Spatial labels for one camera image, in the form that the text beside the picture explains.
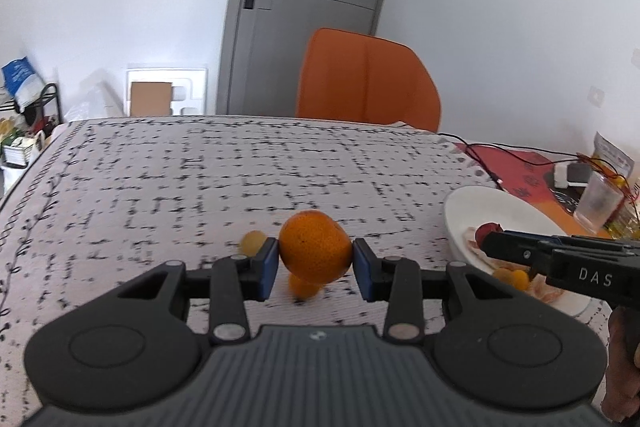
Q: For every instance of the green brown round fruit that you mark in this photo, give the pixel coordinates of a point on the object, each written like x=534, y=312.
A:
x=252, y=242

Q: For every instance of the clear plastic cup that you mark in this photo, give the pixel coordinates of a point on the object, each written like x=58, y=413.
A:
x=599, y=200

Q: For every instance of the black white patterned tablecloth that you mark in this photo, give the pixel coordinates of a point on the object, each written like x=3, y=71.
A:
x=112, y=199

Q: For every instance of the orange chair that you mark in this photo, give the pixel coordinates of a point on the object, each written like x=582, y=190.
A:
x=352, y=77

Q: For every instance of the red lychee front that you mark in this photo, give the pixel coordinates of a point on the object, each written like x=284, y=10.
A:
x=483, y=230

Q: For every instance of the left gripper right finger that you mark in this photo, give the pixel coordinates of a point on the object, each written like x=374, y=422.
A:
x=492, y=343

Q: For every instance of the person right hand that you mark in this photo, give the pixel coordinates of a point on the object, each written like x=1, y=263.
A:
x=622, y=374

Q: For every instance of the red orange table mat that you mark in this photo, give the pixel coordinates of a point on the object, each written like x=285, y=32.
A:
x=529, y=177

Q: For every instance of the black wire rack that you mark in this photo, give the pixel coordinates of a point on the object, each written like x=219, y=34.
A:
x=43, y=115

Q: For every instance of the white plate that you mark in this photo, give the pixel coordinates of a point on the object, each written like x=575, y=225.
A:
x=468, y=209

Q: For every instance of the grey snack bag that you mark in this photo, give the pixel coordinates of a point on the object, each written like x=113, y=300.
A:
x=611, y=157

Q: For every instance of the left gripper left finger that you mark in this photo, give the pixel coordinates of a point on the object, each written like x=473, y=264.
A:
x=147, y=338

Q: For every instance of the large orange mandarin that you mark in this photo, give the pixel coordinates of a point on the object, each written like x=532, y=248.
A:
x=314, y=247

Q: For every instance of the small orange kumquat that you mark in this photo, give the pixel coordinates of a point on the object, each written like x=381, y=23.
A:
x=519, y=279
x=302, y=290
x=504, y=275

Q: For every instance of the peeled pomelo segment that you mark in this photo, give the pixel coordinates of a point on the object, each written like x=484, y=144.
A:
x=544, y=292
x=472, y=246

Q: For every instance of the blue white plastic bag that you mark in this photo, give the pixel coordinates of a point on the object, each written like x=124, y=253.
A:
x=22, y=82

